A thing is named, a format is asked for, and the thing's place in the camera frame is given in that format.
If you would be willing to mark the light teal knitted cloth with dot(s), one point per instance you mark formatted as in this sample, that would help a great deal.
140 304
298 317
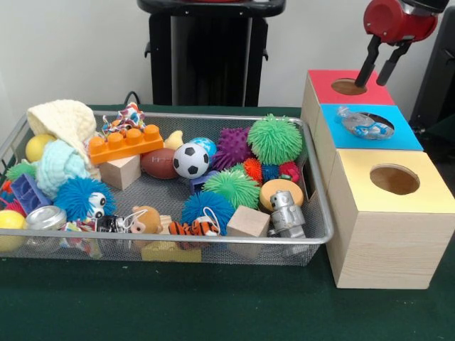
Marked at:
60 165

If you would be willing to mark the green furry ball with eyes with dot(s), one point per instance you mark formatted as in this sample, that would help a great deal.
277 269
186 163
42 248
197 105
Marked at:
275 138

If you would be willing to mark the shallow clear mesh bin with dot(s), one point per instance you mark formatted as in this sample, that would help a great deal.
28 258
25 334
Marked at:
316 238

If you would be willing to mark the clear plastic packet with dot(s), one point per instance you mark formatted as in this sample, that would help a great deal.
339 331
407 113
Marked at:
366 126

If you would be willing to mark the purple spiky ball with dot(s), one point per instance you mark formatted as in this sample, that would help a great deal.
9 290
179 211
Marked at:
234 145

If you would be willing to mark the blue spiky ball with eyes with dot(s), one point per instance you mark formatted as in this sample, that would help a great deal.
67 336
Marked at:
78 197

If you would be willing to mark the small wooden block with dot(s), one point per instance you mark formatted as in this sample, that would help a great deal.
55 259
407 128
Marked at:
247 222
119 172

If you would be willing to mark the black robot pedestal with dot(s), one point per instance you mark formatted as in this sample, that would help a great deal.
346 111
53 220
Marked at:
206 57

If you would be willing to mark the silver toy robot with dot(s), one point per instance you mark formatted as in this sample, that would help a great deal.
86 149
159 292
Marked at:
286 213

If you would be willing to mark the cream knitted cloth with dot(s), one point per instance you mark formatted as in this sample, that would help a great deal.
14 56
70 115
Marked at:
64 121

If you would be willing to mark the silver metal can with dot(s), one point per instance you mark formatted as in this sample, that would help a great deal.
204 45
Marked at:
45 217

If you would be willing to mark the purple toy block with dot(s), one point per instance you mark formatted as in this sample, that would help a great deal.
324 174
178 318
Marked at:
199 182

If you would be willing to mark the toy hamburger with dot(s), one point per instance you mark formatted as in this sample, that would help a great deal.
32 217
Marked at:
281 190

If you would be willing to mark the yellow smiley face ball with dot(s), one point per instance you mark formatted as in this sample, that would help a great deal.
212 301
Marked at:
39 146

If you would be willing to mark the dark green table cloth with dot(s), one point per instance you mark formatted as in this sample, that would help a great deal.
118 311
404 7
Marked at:
213 305

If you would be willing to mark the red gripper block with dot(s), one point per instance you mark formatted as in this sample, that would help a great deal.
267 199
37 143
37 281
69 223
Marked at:
398 23

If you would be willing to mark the black chair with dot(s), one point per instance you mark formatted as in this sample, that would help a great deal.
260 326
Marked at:
437 85

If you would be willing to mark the plain yellow ball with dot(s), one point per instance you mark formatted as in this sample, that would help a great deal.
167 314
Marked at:
10 229

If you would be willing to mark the small brown basketball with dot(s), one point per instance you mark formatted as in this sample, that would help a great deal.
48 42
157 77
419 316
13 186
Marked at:
158 163

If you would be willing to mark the green spiky ball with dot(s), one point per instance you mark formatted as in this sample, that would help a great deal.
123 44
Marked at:
233 188

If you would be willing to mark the orange toy building block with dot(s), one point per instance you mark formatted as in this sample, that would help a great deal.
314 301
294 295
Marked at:
126 144

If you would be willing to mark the black and white soccer ball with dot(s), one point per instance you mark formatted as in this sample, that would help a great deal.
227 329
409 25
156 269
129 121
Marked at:
191 160

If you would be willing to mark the globe print ball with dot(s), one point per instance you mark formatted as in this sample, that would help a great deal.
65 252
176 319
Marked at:
207 145

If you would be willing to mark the wooden box with three holes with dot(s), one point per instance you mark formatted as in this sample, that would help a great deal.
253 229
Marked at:
384 241

